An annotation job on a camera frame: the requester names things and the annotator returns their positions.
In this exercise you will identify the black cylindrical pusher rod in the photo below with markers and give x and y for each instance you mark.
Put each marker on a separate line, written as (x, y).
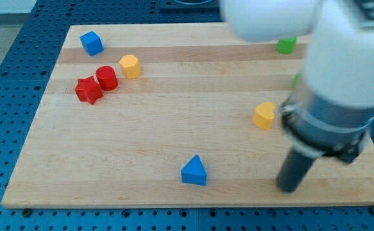
(296, 165)

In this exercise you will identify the yellow hexagon block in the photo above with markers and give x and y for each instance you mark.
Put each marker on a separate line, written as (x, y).
(130, 66)

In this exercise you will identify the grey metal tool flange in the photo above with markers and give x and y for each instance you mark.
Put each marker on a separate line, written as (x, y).
(317, 127)

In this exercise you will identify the blue cube block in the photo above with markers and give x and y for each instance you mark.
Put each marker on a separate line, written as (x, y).
(91, 43)

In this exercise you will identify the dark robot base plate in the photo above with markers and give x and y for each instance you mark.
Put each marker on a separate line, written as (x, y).
(184, 5)

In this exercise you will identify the wooden board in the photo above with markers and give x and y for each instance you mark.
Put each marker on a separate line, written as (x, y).
(196, 95)

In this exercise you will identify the yellow heart block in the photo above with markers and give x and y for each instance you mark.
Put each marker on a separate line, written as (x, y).
(264, 115)

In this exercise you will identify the green block behind arm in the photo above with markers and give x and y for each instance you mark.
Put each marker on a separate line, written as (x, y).
(296, 80)

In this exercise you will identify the red star block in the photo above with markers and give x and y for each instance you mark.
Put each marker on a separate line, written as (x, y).
(88, 90)

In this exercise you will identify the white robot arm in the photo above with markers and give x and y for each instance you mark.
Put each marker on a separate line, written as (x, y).
(339, 61)

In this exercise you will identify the blue triangle block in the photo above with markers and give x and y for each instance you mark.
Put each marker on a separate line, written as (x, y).
(194, 172)

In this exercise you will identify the red cylinder block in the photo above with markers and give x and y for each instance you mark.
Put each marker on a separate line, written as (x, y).
(107, 78)

